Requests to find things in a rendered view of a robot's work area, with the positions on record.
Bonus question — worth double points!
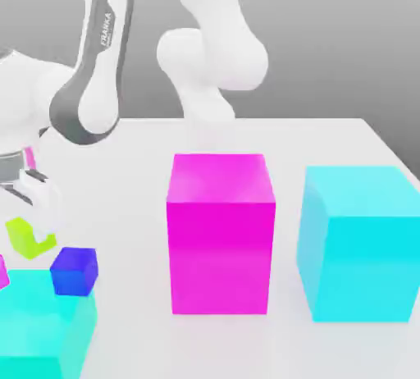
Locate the large magenta box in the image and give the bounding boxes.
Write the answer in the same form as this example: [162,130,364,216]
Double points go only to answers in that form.
[166,153,277,317]

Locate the small lime green cube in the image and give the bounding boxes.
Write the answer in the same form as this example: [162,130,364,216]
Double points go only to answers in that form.
[4,216,57,261]

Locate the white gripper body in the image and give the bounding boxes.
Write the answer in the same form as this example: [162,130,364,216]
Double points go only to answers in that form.
[0,180,62,236]

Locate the large teal box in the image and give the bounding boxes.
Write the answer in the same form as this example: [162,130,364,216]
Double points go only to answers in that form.
[0,268,98,379]

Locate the small magenta cube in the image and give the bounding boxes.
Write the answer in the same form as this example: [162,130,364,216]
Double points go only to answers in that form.
[0,253,11,290]

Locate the small blue cube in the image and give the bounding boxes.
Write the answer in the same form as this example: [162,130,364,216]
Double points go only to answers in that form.
[49,246,99,298]

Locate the large cyan box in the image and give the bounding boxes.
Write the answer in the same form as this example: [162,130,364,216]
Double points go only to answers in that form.
[295,165,420,324]

